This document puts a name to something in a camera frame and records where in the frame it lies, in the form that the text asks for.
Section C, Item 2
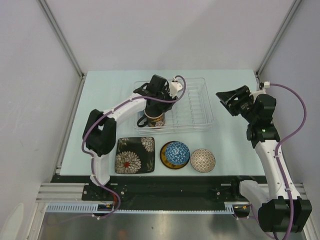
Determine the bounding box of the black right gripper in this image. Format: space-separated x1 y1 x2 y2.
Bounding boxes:
216 85 258 124

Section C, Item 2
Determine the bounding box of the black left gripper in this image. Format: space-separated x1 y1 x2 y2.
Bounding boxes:
155 85 178 113

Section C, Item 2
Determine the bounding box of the red black lacquer cup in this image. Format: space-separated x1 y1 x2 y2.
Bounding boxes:
136 111 166 129

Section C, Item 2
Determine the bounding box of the blue triangle pattern bowl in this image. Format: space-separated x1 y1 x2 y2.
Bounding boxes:
164 141 191 166

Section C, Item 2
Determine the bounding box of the brown lattice pattern bowl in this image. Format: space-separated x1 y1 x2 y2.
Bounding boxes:
190 148 216 173

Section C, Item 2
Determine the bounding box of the black floral square plate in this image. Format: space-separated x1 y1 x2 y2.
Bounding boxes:
114 136 155 175

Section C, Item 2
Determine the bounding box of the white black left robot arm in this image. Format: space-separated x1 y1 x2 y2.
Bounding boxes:
81 74 186 200

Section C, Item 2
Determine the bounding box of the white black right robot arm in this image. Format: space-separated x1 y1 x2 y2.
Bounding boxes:
215 85 312 239

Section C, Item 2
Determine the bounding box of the yellow round saucer plate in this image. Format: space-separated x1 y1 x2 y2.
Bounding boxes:
159 141 190 170

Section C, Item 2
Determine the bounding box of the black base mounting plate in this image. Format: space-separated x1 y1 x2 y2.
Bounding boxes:
49 174 293 203

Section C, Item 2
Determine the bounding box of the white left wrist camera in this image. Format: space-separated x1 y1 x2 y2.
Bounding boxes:
168 79 184 98

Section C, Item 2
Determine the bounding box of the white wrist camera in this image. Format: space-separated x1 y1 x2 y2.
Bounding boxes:
168 79 184 98
249 81 271 101

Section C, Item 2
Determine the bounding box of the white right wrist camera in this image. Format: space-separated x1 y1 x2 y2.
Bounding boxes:
249 81 271 101

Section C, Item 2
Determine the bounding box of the white slotted cable duct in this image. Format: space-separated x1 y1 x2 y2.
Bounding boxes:
46 202 250 215

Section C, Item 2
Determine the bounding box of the right aluminium frame post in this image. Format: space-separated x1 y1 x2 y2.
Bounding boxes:
255 0 304 80

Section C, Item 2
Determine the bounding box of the aluminium frame post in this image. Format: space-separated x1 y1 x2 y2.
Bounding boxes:
255 0 304 80
36 0 85 80

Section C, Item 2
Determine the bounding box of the left aluminium frame post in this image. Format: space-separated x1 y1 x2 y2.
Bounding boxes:
36 0 85 80

